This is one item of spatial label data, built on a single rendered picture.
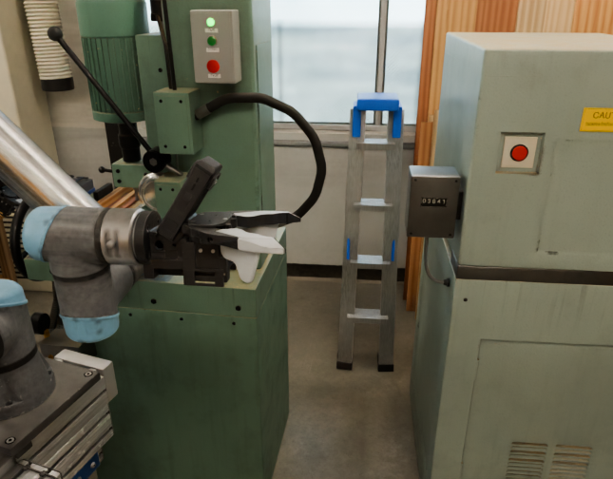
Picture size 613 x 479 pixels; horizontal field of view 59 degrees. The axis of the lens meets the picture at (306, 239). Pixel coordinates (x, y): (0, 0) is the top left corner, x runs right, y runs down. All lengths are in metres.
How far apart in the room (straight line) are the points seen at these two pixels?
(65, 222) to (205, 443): 1.19
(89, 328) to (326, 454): 1.43
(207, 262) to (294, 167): 2.28
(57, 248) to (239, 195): 0.79
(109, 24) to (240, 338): 0.88
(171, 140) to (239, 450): 0.97
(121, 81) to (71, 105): 1.70
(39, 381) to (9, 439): 0.11
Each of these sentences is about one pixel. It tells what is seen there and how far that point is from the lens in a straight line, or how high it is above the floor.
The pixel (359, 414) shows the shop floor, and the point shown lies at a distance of 2.27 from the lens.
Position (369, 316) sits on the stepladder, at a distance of 2.36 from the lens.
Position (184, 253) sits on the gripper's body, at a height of 1.21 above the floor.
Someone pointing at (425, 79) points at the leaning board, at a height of 1.16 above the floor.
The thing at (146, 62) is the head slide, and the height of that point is 1.35.
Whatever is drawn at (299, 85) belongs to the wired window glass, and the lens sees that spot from 2.93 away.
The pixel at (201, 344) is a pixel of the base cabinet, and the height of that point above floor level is 0.61.
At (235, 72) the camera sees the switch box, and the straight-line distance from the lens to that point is 1.34.
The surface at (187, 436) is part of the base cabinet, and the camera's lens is 1.84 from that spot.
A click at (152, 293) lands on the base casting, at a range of 1.56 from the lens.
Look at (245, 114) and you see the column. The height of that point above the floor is 1.24.
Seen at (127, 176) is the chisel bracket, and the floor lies 1.04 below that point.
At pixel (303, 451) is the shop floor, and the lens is 2.12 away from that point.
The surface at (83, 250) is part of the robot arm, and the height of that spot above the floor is 1.21.
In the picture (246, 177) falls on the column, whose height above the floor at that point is 1.07.
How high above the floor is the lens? 1.51
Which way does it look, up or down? 24 degrees down
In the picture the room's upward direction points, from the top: straight up
